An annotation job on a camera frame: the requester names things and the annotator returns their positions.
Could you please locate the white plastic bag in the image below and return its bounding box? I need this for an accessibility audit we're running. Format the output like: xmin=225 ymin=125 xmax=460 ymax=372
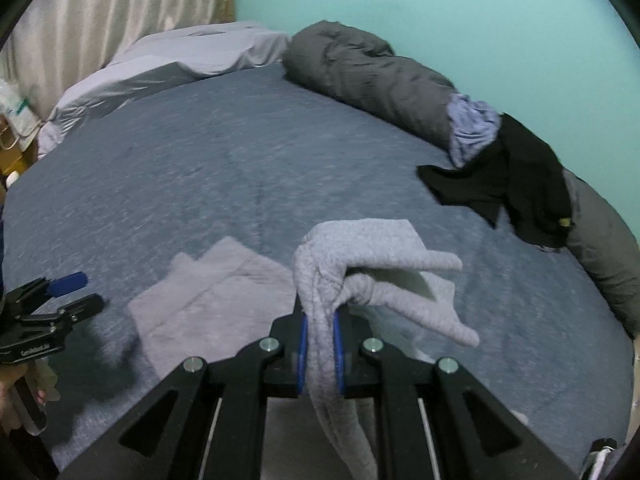
xmin=0 ymin=79 xmax=43 ymax=151

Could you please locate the black garment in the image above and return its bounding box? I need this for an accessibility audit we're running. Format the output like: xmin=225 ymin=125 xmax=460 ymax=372
xmin=417 ymin=112 xmax=573 ymax=250

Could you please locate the person's left hand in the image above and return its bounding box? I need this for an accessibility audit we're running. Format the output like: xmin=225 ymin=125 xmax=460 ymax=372
xmin=0 ymin=360 xmax=61 ymax=433

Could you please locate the pale blue crumpled cloth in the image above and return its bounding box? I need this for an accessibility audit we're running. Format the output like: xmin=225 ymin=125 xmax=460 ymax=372
xmin=446 ymin=92 xmax=502 ymax=168

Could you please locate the cream curtain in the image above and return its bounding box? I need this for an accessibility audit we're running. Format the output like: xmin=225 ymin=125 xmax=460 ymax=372
xmin=0 ymin=0 xmax=236 ymax=121

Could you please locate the light grey pillow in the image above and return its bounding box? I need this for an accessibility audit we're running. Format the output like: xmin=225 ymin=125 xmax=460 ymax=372
xmin=37 ymin=21 xmax=291 ymax=156

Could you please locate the wooden furniture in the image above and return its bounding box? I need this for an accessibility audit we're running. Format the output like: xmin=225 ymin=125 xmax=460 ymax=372
xmin=0 ymin=115 xmax=38 ymax=191

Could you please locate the dark grey rolled duvet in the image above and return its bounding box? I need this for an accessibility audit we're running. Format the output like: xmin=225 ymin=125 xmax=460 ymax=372
xmin=282 ymin=20 xmax=640 ymax=338

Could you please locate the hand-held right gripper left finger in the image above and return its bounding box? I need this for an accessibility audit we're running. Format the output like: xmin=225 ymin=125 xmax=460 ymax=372
xmin=59 ymin=305 xmax=307 ymax=480

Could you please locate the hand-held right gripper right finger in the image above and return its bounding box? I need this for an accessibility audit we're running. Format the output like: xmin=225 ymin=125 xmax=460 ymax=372
xmin=332 ymin=306 xmax=578 ymax=480

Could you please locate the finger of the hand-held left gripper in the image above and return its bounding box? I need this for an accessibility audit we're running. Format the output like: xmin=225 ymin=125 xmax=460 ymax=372
xmin=17 ymin=293 xmax=105 ymax=331
xmin=10 ymin=271 xmax=89 ymax=312

